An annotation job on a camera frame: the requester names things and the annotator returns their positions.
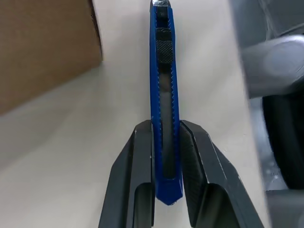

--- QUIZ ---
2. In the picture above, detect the brown cardboard box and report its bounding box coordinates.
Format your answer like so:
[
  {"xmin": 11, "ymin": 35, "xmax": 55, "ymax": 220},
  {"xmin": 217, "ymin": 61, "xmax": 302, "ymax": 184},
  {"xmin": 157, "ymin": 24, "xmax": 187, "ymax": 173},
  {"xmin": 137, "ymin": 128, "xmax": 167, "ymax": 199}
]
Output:
[{"xmin": 0, "ymin": 0, "xmax": 104, "ymax": 117}]

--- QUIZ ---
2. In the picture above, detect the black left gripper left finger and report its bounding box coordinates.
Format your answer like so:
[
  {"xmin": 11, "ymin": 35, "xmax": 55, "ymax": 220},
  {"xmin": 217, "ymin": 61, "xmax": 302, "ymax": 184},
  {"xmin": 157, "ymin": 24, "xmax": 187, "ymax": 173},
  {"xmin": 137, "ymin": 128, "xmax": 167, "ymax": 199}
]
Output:
[{"xmin": 98, "ymin": 120, "xmax": 156, "ymax": 228}]

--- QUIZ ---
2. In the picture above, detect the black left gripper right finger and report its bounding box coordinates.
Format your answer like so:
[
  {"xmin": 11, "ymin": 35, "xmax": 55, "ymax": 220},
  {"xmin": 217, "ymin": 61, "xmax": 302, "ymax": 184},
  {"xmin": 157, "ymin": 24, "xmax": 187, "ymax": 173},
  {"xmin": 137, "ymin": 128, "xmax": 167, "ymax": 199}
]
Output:
[{"xmin": 179, "ymin": 120, "xmax": 266, "ymax": 228}]

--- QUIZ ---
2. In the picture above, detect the blue utility cutter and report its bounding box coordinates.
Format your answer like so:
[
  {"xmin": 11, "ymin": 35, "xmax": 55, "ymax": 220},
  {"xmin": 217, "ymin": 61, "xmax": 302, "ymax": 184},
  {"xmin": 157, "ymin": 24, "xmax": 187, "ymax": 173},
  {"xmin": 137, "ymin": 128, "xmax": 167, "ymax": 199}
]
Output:
[{"xmin": 149, "ymin": 0, "xmax": 184, "ymax": 206}]

